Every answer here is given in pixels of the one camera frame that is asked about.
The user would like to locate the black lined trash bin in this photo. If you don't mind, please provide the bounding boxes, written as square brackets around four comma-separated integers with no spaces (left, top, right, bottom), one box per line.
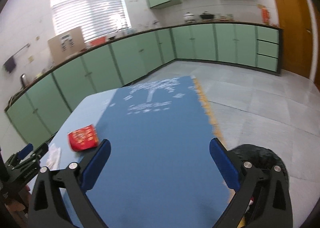
[226,143,291,223]

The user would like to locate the green lower kitchen cabinets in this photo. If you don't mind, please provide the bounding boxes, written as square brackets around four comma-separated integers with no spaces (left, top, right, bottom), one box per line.
[4,22,283,147]

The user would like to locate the red snack packet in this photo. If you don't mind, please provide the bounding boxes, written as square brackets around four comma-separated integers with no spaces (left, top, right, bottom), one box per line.
[67,125,99,152]

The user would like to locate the steel kettle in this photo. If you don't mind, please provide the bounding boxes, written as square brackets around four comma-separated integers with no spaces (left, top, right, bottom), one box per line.
[20,74,29,89]

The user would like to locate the dark hanging towel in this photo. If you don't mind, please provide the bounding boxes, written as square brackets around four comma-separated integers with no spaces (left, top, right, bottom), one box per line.
[3,56,16,74]

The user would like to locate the blue coffee tree table mat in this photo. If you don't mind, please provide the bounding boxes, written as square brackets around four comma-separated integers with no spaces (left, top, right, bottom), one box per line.
[62,75,232,228]

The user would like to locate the brown cardboard box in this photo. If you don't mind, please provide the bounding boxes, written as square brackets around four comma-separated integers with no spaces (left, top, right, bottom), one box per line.
[48,27,86,65]

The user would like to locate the red plastic basin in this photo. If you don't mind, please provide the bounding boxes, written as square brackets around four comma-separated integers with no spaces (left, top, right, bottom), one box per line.
[89,36,107,47]

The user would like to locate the window with white blinds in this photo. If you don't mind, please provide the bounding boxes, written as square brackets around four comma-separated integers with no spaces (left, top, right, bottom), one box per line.
[50,0,131,42]

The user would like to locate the red thermos flask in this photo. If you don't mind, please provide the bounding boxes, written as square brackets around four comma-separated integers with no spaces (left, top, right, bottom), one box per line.
[260,5,270,25]

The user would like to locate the orange wooden door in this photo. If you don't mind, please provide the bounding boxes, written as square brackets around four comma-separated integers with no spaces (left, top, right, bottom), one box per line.
[275,0,313,78]

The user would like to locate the black wok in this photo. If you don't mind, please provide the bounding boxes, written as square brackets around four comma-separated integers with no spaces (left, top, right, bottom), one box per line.
[200,11,215,21]

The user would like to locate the white cooking pot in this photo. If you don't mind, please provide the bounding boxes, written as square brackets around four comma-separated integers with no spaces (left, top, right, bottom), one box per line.
[183,12,196,23]

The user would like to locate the wall towel rail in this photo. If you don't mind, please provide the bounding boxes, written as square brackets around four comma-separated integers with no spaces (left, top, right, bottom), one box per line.
[12,43,30,57]

